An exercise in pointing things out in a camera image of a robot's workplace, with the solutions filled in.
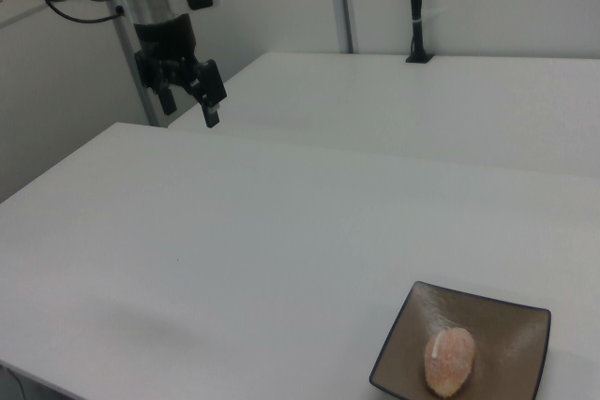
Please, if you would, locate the white cable tie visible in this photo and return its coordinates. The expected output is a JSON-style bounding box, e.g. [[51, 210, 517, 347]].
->
[[411, 8, 445, 25]]

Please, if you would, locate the black cable with metal connector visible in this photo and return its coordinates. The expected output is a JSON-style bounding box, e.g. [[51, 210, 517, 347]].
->
[[44, 0, 127, 25]]

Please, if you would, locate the square brown ceramic plate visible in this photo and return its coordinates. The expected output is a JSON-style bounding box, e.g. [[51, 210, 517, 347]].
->
[[368, 280, 552, 400]]

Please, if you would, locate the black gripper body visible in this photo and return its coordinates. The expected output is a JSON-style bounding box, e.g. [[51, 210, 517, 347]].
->
[[133, 13, 201, 93]]

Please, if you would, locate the round orange sugared bread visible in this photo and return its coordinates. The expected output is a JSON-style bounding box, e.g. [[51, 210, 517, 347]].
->
[[424, 327, 477, 399]]

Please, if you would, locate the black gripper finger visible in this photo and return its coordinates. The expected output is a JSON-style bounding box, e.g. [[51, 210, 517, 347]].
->
[[184, 58, 229, 129], [157, 83, 178, 117]]

